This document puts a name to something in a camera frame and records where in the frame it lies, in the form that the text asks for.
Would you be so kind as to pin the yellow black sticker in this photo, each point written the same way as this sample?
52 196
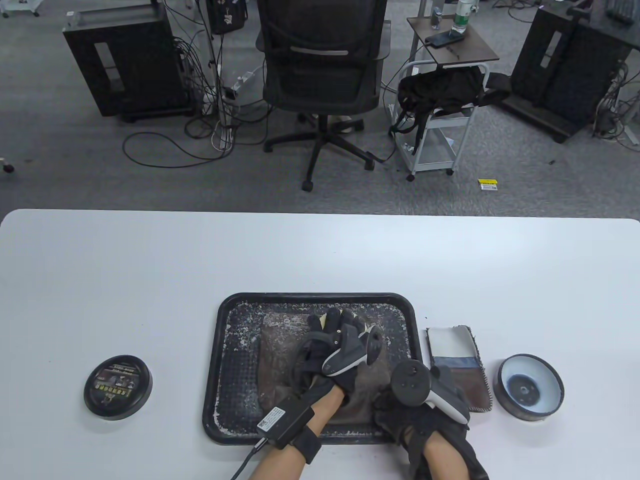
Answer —
488 184

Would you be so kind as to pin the black wrist camera unit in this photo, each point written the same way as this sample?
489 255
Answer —
282 420

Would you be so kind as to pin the black backpack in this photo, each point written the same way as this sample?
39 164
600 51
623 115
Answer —
440 87

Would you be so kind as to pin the black caster wheel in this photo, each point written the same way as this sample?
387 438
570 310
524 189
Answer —
7 167

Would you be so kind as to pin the white rolling cart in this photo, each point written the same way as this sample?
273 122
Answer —
440 150

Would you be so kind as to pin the black wheeled cabinet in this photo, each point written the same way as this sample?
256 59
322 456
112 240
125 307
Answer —
135 65
565 65

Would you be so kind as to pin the white wheeled base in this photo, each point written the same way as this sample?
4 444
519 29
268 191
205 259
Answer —
20 6

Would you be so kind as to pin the white grey cloth swatch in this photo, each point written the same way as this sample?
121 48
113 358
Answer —
450 340

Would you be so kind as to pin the person's right hand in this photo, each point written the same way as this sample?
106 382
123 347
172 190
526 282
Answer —
415 425

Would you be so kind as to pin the white power strip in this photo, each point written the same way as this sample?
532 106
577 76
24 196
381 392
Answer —
223 136

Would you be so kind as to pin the black white hand controller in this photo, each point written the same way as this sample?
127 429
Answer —
345 357
410 385

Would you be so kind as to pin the black plastic tray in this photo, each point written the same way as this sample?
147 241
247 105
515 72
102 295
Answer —
235 380

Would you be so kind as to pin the yellow round sponge pad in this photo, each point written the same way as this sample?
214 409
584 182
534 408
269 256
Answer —
361 322

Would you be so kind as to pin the brown side table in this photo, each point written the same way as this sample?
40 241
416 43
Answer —
470 47

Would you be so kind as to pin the white desk leg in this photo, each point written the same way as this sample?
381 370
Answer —
212 60

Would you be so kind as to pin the black mesh office chair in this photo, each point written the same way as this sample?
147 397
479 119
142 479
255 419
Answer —
320 65

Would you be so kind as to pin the clear bottle green label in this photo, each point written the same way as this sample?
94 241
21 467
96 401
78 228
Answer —
462 17

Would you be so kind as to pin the black pen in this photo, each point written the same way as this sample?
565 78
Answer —
453 51

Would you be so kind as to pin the person's left hand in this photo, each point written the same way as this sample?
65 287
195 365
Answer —
312 360

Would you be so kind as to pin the person's left forearm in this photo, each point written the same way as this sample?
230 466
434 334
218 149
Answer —
300 450

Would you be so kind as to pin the small clear bottle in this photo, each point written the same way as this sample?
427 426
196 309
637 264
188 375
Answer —
436 17

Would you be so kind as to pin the brown leather bag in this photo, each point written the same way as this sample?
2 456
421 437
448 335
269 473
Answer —
280 360

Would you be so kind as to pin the black round labelled tin lid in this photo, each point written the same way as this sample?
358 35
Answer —
117 387

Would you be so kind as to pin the black smartphone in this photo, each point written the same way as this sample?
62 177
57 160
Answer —
442 39

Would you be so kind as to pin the person's right forearm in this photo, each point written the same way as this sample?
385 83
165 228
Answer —
445 457

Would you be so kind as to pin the black pouch white print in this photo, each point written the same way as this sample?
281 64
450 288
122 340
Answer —
225 15

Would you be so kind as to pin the black leather care cream tin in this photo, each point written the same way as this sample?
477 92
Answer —
530 387

